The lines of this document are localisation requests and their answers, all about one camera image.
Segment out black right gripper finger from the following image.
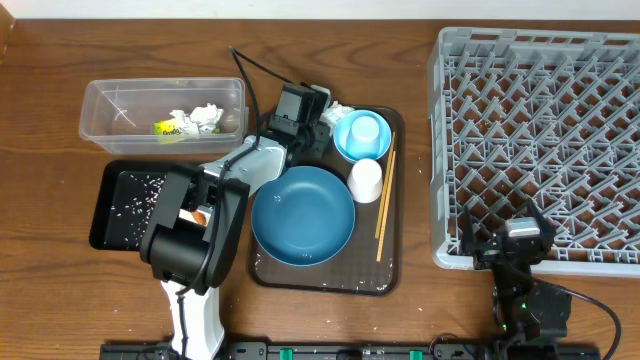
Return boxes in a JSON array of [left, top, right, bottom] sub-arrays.
[[460, 206, 477, 255], [527, 199, 556, 238]]

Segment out light blue bowl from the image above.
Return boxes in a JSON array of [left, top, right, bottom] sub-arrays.
[[333, 110, 392, 163]]

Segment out light blue cup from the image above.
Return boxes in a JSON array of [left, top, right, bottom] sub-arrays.
[[346, 116, 380, 160]]

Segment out white pink cup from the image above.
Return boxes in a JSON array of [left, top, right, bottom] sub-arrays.
[[347, 159, 383, 204]]

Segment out white tissue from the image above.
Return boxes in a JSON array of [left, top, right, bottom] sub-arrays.
[[168, 103, 224, 135]]

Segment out dark blue plate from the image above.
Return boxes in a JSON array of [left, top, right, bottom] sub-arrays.
[[251, 166, 356, 267]]

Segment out yellow pandan cake wrapper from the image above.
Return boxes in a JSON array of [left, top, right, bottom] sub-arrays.
[[152, 118, 221, 135]]

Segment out orange carrot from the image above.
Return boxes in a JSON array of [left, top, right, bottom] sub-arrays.
[[191, 211, 210, 226]]

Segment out pile of white rice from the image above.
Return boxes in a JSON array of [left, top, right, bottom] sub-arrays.
[[107, 171, 166, 249]]

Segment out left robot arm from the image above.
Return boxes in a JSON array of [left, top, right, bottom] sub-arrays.
[[140, 83, 331, 359]]

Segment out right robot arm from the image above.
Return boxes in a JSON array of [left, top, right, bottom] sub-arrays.
[[461, 200, 571, 359]]

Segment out grey dishwasher rack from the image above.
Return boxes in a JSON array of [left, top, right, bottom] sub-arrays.
[[427, 27, 639, 278]]

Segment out wooden chopstick right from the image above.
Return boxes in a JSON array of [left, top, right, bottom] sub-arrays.
[[376, 151, 396, 262]]

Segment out wooden chopstick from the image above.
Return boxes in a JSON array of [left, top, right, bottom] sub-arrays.
[[375, 132, 396, 239], [376, 151, 396, 262]]

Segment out wooden chopstick left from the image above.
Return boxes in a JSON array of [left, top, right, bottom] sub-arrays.
[[375, 132, 396, 239]]

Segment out brown serving tray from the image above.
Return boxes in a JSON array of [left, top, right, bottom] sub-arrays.
[[248, 106, 405, 296]]

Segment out clear plastic container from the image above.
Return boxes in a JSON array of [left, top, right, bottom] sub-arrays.
[[79, 77, 248, 155]]

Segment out black plastic tray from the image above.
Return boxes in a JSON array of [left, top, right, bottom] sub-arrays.
[[88, 159, 240, 252]]

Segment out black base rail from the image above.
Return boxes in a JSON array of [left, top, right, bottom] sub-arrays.
[[98, 340, 601, 360]]

